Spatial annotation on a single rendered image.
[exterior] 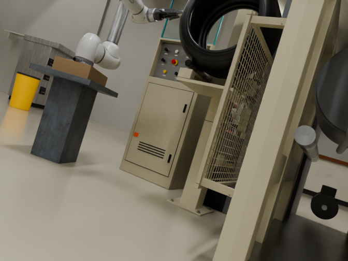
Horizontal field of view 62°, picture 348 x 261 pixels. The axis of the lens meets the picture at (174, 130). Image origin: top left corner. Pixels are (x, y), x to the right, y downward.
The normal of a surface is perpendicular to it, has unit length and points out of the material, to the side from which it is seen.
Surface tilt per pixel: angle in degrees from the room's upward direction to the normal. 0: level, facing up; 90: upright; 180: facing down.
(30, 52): 90
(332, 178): 90
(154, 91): 90
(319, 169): 90
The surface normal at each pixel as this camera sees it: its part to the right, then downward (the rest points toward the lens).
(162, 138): -0.45, -0.14
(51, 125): -0.18, -0.06
